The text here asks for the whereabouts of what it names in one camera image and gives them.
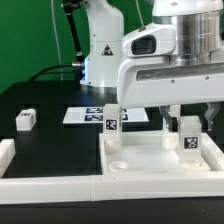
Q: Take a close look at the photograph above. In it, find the grey hanging cable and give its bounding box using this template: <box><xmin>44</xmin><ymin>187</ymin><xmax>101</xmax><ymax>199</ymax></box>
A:
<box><xmin>50</xmin><ymin>0</ymin><xmax>64</xmax><ymax>81</ymax></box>

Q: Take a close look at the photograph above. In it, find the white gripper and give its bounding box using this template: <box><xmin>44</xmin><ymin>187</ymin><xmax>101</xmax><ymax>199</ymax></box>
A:
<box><xmin>117</xmin><ymin>57</ymin><xmax>224</xmax><ymax>131</ymax></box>

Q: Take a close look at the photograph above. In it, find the white AprilTag base plate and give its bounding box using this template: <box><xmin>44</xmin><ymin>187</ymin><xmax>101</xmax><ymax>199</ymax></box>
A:
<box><xmin>63</xmin><ymin>105</ymin><xmax>148</xmax><ymax>124</ymax></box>

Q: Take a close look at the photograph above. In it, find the white U-shaped obstacle fence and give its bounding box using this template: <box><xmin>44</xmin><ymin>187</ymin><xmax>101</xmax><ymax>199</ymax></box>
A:
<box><xmin>0</xmin><ymin>140</ymin><xmax>224</xmax><ymax>204</ymax></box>

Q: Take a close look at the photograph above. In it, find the black cable at base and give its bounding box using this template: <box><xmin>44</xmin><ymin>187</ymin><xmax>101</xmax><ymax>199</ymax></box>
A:
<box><xmin>27</xmin><ymin>61</ymin><xmax>86</xmax><ymax>83</ymax></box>

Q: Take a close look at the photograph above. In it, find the white square tabletop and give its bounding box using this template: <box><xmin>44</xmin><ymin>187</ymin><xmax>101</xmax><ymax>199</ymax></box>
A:
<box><xmin>99</xmin><ymin>131</ymin><xmax>224</xmax><ymax>174</ymax></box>

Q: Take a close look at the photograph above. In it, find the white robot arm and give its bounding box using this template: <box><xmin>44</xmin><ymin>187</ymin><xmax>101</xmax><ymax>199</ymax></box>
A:
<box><xmin>81</xmin><ymin>0</ymin><xmax>224</xmax><ymax>131</ymax></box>

